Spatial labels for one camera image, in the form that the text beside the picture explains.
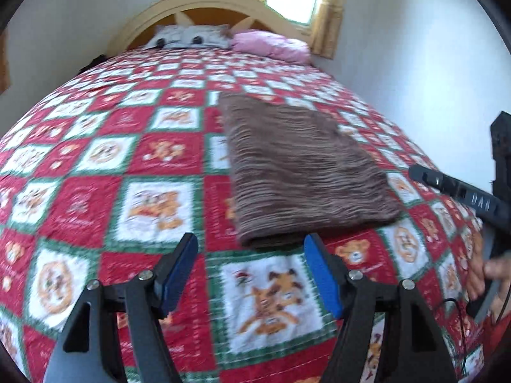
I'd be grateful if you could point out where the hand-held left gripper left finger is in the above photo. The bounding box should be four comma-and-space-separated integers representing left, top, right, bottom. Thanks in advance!
42, 232, 199, 383

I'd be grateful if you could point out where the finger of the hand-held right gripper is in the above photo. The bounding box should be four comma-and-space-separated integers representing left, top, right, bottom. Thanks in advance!
408, 163, 506, 224

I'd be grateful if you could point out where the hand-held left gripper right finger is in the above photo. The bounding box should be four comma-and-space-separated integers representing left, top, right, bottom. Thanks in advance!
303, 233, 460, 383

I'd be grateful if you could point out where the brown knit sweater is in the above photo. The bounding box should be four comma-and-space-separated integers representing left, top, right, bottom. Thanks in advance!
219, 92, 403, 249

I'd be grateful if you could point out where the person's right hand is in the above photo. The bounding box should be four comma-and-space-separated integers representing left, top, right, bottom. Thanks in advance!
465, 227, 511, 304

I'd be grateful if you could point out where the person's red clothing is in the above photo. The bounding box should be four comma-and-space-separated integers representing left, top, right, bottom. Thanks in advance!
479, 307, 511, 368

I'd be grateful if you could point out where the red checked printed quilt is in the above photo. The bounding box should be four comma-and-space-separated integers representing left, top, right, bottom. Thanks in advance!
0, 46, 498, 383

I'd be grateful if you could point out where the narrow yellow window curtain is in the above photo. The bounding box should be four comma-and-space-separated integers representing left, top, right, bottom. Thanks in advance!
308, 0, 353, 60

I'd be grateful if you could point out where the dark cloth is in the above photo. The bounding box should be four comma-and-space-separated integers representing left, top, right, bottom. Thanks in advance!
77, 54, 109, 76

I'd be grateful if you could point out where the pink pillow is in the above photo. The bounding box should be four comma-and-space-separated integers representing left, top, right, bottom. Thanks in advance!
231, 30, 312, 65

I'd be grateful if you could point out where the white patterned pillow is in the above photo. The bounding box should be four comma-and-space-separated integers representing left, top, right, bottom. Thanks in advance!
144, 24, 233, 51

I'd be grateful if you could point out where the cream wooden bed headboard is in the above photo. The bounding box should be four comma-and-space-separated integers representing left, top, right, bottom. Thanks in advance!
107, 0, 314, 56

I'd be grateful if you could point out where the black cable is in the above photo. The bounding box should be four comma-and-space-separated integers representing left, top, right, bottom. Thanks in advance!
433, 279, 511, 378

